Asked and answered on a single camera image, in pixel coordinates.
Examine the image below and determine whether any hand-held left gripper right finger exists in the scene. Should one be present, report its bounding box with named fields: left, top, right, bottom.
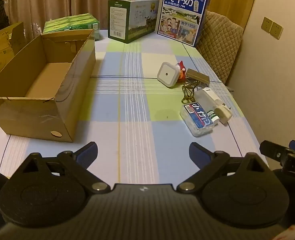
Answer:
left=176, top=142, right=276, bottom=194

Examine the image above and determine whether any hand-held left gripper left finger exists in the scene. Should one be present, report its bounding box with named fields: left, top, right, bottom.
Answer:
left=10, top=141, right=112, bottom=194

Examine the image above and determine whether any white remote control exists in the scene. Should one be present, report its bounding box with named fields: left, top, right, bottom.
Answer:
left=195, top=86, right=224, bottom=110

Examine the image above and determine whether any gold router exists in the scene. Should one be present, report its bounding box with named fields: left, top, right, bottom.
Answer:
left=185, top=68, right=210, bottom=83

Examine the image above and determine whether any red figurine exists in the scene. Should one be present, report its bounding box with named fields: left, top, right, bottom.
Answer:
left=176, top=61, right=187, bottom=83

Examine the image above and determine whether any clear plastic box blue label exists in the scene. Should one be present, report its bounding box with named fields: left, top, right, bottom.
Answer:
left=179, top=102, right=216, bottom=137

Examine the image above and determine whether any small green and white tube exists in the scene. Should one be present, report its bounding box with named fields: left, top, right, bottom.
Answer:
left=207, top=109, right=219, bottom=124

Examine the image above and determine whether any white plug adapter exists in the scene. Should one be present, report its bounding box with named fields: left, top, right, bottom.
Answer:
left=212, top=104, right=232, bottom=125

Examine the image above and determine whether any checked tablecloth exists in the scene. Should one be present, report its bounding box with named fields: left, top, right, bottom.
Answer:
left=0, top=29, right=269, bottom=188

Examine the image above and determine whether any white square night light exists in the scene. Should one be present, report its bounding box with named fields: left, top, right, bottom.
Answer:
left=157, top=62, right=180, bottom=88

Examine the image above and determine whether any chair with quilted cover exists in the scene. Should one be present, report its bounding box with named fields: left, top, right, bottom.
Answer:
left=196, top=11, right=245, bottom=85

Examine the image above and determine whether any green tissue multipack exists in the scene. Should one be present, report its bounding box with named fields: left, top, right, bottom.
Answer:
left=42, top=13, right=100, bottom=40

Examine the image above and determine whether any printed brown cardboard box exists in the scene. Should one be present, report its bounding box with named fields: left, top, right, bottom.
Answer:
left=0, top=22, right=26, bottom=78

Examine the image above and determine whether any blue illustrated milk carton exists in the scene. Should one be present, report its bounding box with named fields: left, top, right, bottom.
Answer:
left=157, top=0, right=211, bottom=47

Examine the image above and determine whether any green and white milk carton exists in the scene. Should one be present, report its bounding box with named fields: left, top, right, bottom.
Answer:
left=108, top=0, right=160, bottom=44

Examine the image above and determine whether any beige wall socket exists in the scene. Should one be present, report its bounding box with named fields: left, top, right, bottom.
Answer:
left=270, top=22, right=283, bottom=40
left=261, top=17, right=274, bottom=34

